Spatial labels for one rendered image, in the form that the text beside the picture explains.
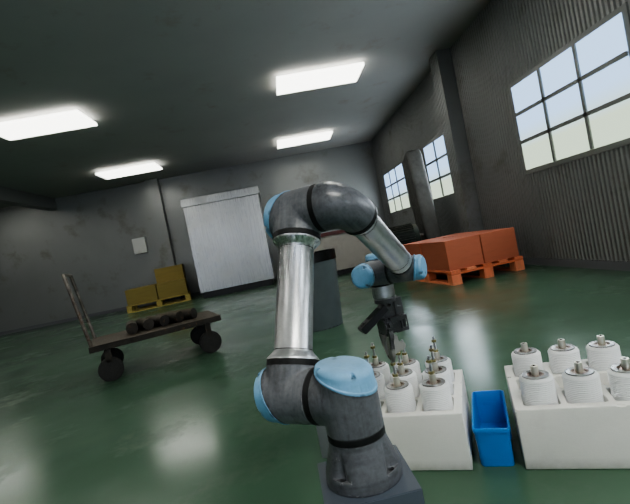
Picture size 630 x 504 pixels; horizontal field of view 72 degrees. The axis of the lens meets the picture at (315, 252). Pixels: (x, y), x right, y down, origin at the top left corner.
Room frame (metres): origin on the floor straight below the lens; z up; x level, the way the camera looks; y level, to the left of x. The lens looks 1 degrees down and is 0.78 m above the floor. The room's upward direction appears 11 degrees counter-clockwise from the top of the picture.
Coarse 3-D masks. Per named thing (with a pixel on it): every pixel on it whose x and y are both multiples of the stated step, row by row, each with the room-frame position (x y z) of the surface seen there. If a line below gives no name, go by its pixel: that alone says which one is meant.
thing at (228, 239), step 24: (240, 192) 9.65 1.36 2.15; (192, 216) 9.59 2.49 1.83; (216, 216) 9.63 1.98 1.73; (240, 216) 9.67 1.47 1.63; (192, 240) 9.58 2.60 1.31; (216, 240) 9.62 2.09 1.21; (240, 240) 9.66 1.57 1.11; (264, 240) 9.70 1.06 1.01; (216, 264) 9.61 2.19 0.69; (240, 264) 9.65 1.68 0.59; (264, 264) 9.69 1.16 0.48; (216, 288) 9.60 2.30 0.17; (240, 288) 9.69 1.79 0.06
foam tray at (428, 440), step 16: (464, 384) 1.63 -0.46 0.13; (384, 400) 1.51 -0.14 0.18; (416, 400) 1.47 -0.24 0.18; (464, 400) 1.48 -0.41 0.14; (384, 416) 1.38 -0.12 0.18; (400, 416) 1.36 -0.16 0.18; (416, 416) 1.35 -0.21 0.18; (432, 416) 1.33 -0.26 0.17; (448, 416) 1.31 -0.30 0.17; (464, 416) 1.36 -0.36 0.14; (400, 432) 1.37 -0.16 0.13; (416, 432) 1.35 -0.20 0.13; (432, 432) 1.33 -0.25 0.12; (448, 432) 1.32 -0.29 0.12; (464, 432) 1.30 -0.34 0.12; (400, 448) 1.37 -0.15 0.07; (416, 448) 1.35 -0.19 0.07; (432, 448) 1.34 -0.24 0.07; (448, 448) 1.32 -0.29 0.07; (464, 448) 1.30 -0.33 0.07; (416, 464) 1.36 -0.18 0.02; (432, 464) 1.34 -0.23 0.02; (448, 464) 1.32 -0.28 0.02; (464, 464) 1.31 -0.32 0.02
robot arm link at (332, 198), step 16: (320, 192) 0.98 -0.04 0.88; (336, 192) 0.98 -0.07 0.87; (352, 192) 0.99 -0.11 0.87; (320, 208) 0.97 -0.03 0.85; (336, 208) 0.97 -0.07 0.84; (352, 208) 0.98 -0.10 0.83; (368, 208) 1.01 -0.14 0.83; (320, 224) 1.00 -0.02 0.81; (336, 224) 0.99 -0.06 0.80; (352, 224) 1.00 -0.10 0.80; (368, 224) 1.02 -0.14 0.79; (384, 224) 1.10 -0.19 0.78; (368, 240) 1.08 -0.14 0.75; (384, 240) 1.10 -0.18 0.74; (384, 256) 1.15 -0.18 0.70; (400, 256) 1.18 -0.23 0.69; (416, 256) 1.25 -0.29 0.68; (400, 272) 1.23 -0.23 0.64; (416, 272) 1.24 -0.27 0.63
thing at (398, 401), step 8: (384, 392) 1.43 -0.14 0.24; (392, 392) 1.40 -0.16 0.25; (400, 392) 1.39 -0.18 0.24; (408, 392) 1.40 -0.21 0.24; (392, 400) 1.40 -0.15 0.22; (400, 400) 1.39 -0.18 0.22; (408, 400) 1.39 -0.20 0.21; (392, 408) 1.41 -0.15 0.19; (400, 408) 1.39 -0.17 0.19; (408, 408) 1.39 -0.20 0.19
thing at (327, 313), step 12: (324, 252) 3.76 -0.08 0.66; (324, 264) 3.76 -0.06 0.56; (324, 276) 3.75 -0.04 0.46; (336, 276) 3.89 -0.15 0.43; (324, 288) 3.75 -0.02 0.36; (336, 288) 3.86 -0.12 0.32; (324, 300) 3.75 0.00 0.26; (336, 300) 3.84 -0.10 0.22; (324, 312) 3.75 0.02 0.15; (336, 312) 3.82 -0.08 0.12; (324, 324) 3.76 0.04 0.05; (336, 324) 3.81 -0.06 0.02
